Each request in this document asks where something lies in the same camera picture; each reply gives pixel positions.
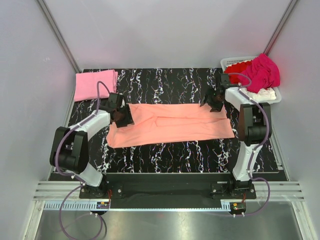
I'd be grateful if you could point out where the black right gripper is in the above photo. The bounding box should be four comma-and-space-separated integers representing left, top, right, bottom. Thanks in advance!
200, 86, 225, 113

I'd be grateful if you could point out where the salmon orange t shirt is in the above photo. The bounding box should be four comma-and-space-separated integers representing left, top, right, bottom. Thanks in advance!
106, 103, 235, 148

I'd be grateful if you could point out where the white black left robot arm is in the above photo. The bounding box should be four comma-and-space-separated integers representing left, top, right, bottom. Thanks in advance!
49, 93, 134, 198

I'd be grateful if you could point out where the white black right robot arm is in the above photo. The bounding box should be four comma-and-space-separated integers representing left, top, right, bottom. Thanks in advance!
200, 73, 272, 200

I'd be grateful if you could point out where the red crumpled t shirt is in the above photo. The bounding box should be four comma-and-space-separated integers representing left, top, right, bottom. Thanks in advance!
224, 60, 252, 84

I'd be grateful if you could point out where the white plastic laundry basket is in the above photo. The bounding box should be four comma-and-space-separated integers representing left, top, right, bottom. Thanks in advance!
220, 56, 282, 105

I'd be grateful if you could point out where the folded pink t shirt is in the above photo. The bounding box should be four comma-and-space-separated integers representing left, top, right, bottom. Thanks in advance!
73, 69, 118, 102

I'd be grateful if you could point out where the white crumpled t shirt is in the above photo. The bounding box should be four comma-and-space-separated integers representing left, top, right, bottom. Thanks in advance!
243, 87, 277, 102

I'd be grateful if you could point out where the magenta crumpled t shirt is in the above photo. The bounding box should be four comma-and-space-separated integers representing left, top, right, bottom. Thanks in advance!
237, 53, 281, 94

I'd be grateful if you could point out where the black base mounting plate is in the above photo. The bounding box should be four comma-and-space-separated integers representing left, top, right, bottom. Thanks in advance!
79, 173, 257, 207

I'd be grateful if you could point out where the left electronics board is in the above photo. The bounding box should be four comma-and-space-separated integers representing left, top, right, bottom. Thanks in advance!
96, 201, 110, 209

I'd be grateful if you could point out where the electronics board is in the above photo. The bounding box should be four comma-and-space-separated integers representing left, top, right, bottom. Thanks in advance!
230, 202, 247, 212
96, 201, 110, 209

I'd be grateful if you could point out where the right electronics board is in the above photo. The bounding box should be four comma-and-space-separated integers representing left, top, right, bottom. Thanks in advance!
230, 202, 247, 212

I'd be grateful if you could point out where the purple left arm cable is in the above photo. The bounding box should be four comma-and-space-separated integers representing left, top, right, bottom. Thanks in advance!
55, 81, 108, 238

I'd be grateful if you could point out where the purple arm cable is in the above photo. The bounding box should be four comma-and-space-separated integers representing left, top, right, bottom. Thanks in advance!
212, 72, 272, 217
55, 81, 108, 238

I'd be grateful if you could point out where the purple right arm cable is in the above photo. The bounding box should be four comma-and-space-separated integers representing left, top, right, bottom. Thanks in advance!
212, 72, 272, 217

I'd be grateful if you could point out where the left aluminium frame post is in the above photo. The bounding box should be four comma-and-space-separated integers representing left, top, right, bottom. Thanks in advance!
35, 0, 81, 73

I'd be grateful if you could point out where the aluminium frame post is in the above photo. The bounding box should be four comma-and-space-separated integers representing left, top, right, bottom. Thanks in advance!
263, 0, 300, 56
35, 0, 81, 73

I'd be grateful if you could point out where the grey slotted cable duct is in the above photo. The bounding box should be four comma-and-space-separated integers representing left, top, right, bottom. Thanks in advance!
43, 200, 233, 213

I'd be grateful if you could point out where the aluminium front rail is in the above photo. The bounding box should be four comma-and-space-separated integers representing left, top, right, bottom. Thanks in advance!
33, 181, 305, 202

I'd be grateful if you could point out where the right aluminium frame post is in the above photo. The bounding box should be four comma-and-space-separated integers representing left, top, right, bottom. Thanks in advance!
263, 0, 300, 56

